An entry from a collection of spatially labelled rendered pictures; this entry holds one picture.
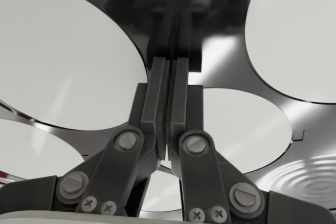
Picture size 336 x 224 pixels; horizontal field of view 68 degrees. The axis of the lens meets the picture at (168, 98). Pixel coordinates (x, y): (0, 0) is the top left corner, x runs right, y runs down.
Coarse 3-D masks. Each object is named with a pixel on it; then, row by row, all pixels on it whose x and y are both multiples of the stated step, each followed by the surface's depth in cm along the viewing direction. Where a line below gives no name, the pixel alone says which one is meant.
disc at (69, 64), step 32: (0, 0) 10; (32, 0) 10; (64, 0) 10; (0, 32) 12; (32, 32) 11; (64, 32) 11; (96, 32) 11; (0, 64) 13; (32, 64) 13; (64, 64) 13; (96, 64) 12; (128, 64) 12; (0, 96) 15; (32, 96) 15; (64, 96) 14; (96, 96) 14; (128, 96) 14; (96, 128) 17
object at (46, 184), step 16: (48, 176) 8; (0, 192) 8; (16, 192) 8; (32, 192) 8; (48, 192) 8; (0, 208) 8; (16, 208) 8; (32, 208) 8; (48, 208) 8; (64, 208) 8
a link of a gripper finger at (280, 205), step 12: (264, 192) 8; (276, 192) 8; (264, 204) 8; (276, 204) 8; (288, 204) 8; (300, 204) 8; (312, 204) 8; (264, 216) 7; (276, 216) 7; (288, 216) 7; (300, 216) 7; (312, 216) 7; (324, 216) 7
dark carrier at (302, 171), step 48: (96, 0) 10; (144, 0) 10; (192, 0) 10; (240, 0) 9; (144, 48) 12; (192, 48) 11; (240, 48) 11; (288, 96) 13; (96, 144) 18; (288, 144) 16; (288, 192) 21
